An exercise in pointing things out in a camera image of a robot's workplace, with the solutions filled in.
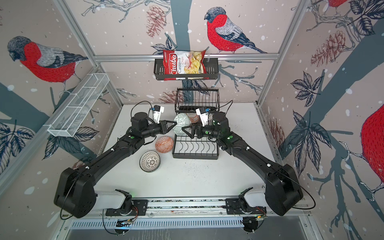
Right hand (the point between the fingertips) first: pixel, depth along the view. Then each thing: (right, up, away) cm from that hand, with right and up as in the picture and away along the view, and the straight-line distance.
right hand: (184, 130), depth 75 cm
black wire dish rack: (-1, +20, +48) cm, 52 cm away
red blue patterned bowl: (-15, -12, +21) cm, 28 cm away
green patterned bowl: (-1, +5, +3) cm, 6 cm away
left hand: (-5, +3, +1) cm, 6 cm away
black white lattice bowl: (-21, -19, +11) cm, 31 cm away
